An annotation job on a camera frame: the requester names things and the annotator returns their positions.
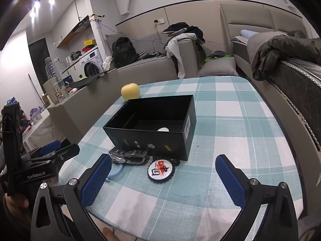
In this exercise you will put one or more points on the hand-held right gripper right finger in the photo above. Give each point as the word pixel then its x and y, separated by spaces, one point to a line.
pixel 230 180

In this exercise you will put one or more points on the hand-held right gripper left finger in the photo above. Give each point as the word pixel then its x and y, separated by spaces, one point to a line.
pixel 96 178

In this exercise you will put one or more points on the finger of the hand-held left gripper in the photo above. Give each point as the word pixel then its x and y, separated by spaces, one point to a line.
pixel 51 146
pixel 69 152

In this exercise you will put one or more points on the silver metal watch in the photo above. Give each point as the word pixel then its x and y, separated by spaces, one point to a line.
pixel 135 156

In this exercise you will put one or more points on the black cardboard box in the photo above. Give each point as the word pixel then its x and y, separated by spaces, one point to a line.
pixel 150 145

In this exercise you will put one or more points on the round red white badge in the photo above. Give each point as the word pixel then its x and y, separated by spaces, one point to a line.
pixel 160 170

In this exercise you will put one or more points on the person's left hand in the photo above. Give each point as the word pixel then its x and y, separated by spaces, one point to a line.
pixel 16 202

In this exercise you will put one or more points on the black flat pad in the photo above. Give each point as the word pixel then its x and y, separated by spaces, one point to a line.
pixel 85 80

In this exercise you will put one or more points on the white round object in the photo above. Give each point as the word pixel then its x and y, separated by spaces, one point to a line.
pixel 163 129

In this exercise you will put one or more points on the yellow apple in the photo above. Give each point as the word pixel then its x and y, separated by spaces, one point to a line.
pixel 130 91

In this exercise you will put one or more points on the dark door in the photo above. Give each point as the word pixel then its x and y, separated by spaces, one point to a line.
pixel 39 60

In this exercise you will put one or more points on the white washing machine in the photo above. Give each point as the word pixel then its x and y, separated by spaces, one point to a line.
pixel 92 66

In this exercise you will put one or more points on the black pot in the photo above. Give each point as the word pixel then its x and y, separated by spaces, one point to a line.
pixel 75 54

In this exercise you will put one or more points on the white cloth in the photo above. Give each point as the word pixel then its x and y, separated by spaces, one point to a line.
pixel 107 62

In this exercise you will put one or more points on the yellow box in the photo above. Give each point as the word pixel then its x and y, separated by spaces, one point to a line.
pixel 89 42

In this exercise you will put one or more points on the grey sofa cushion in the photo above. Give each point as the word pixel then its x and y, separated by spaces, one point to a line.
pixel 218 67

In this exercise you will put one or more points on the black backpack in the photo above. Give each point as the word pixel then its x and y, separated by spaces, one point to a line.
pixel 123 50

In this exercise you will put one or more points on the bed with beige headboard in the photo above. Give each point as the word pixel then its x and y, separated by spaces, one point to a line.
pixel 301 87

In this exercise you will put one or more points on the grey sofa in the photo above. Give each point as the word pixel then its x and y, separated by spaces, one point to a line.
pixel 150 66

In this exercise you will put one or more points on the striped cloth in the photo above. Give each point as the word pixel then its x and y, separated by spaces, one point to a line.
pixel 144 54

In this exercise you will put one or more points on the black and green object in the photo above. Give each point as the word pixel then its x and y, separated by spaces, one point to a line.
pixel 217 54

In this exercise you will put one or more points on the dark green jacket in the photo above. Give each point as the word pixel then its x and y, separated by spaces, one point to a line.
pixel 275 50

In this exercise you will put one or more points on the grey blanket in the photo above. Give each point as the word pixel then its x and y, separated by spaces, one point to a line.
pixel 258 42

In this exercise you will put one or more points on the ceiling light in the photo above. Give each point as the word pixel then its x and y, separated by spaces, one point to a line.
pixel 51 1

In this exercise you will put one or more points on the light blue pillow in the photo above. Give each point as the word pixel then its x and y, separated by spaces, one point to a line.
pixel 247 33

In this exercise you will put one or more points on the black garment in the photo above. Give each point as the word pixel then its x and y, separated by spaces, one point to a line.
pixel 193 31

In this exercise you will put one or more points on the white wall cabinet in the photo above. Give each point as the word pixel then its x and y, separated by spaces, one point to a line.
pixel 65 20

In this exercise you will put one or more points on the white wall socket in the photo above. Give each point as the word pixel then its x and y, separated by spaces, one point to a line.
pixel 159 21

